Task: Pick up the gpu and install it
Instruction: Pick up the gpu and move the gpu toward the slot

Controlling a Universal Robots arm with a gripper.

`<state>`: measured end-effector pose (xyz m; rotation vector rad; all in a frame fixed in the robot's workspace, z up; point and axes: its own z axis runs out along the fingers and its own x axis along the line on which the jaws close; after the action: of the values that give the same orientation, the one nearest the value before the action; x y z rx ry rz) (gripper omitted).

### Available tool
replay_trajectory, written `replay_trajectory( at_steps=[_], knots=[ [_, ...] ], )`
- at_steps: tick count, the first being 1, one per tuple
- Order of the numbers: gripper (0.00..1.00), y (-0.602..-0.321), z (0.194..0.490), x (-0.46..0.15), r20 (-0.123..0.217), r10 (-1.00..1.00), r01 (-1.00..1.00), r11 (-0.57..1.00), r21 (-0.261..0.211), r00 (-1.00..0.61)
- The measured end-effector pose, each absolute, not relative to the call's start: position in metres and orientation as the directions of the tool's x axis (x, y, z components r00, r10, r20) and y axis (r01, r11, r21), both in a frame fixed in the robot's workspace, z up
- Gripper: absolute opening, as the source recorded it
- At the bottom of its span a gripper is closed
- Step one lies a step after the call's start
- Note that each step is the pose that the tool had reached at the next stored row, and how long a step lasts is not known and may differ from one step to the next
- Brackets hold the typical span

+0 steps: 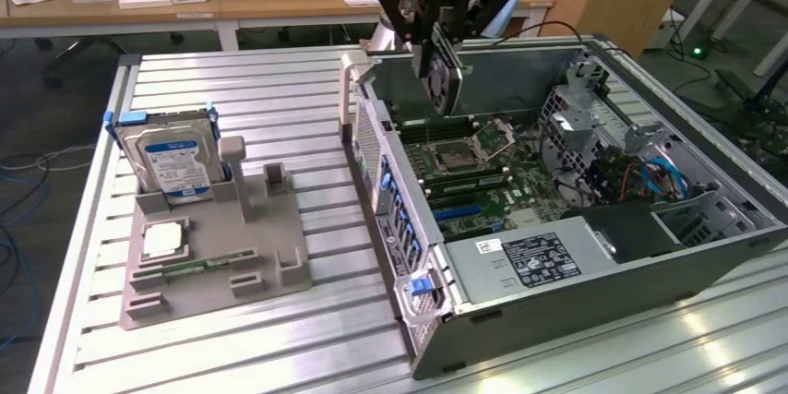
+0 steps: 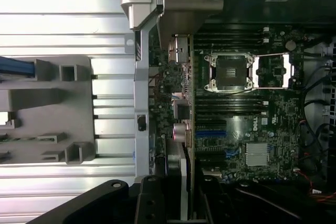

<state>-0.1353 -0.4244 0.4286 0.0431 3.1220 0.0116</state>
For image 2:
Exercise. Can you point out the round coin battery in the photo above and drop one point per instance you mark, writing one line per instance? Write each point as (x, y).
(290, 44)

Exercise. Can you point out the grey parts rack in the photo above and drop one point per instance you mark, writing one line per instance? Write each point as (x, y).
(78, 103)

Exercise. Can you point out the open dark PC case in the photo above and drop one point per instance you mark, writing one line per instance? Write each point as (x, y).
(140, 51)

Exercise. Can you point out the blue expansion slot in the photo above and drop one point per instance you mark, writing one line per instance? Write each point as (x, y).
(211, 132)

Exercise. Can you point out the green RAM stick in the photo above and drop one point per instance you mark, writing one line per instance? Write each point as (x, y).
(8, 137)

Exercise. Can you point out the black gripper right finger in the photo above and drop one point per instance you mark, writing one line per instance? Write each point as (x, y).
(212, 203)

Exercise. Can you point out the CPU socket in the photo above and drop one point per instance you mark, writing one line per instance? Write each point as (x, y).
(229, 73)

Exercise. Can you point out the silver chipset heatsink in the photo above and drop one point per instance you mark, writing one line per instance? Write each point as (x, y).
(257, 154)

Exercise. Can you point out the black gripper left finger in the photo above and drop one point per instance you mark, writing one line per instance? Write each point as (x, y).
(105, 200)

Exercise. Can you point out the green motherboard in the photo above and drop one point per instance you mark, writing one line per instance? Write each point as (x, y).
(283, 119)

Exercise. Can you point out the hard disk with blue carrier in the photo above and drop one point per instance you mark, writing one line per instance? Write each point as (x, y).
(15, 66)

